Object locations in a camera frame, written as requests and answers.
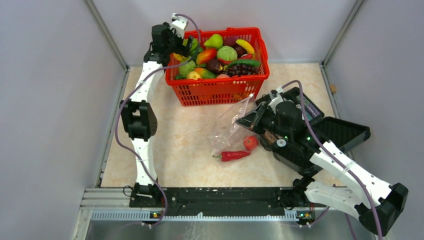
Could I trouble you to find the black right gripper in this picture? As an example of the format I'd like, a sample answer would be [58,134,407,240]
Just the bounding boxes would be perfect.
[235,102,291,140]

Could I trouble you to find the yellow apple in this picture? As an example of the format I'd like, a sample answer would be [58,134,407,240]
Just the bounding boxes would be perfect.
[172,53,185,62]

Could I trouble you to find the red apple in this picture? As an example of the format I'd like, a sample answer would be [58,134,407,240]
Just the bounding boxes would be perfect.
[243,135,259,151]

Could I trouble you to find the clear zip top bag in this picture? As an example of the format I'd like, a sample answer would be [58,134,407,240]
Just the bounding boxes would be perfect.
[211,93,259,156]

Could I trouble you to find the red chili pepper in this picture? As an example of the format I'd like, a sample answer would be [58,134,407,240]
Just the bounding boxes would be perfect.
[212,150,252,162]

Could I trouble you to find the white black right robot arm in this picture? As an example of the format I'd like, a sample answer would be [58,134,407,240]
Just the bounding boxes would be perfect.
[237,101,409,239]

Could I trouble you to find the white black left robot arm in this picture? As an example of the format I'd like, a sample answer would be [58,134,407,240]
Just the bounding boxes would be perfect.
[119,17,193,208]

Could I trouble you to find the green cabbage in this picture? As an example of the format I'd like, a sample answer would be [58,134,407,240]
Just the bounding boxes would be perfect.
[178,60,197,78]

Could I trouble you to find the black open tool case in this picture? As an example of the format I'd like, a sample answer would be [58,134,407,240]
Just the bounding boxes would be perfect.
[256,87,372,177]

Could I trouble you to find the orange green mango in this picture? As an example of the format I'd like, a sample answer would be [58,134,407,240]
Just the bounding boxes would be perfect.
[195,48,218,65]

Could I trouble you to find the green pear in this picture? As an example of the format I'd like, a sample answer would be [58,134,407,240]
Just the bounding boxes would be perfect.
[203,33,224,50]

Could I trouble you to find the dark purple grape bunch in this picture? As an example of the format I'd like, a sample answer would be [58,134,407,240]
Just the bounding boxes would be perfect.
[223,64,260,77]

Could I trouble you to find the green cucumber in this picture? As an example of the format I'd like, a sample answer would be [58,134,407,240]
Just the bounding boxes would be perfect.
[227,58,262,69]

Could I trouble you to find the red plastic shopping basket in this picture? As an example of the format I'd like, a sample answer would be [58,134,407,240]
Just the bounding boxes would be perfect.
[165,27,270,106]

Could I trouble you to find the yellow banana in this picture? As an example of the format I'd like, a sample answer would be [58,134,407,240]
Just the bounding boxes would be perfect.
[235,39,256,55]

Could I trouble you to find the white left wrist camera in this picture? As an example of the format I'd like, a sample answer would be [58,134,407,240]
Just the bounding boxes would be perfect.
[170,13,189,39]

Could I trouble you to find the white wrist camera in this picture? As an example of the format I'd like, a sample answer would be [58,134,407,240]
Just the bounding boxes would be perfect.
[268,87,284,113]
[170,13,189,39]

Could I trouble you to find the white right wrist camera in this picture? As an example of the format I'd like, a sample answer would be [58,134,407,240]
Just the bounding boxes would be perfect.
[268,87,284,113]

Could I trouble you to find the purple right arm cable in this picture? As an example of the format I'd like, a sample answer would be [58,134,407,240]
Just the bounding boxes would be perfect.
[279,80,384,240]

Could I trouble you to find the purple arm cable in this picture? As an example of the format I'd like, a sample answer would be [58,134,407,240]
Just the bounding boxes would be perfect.
[279,80,384,240]
[114,13,202,229]

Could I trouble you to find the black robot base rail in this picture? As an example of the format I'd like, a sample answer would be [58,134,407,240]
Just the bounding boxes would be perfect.
[130,186,329,223]

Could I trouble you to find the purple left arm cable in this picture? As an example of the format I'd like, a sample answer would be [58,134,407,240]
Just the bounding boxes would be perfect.
[114,13,202,229]

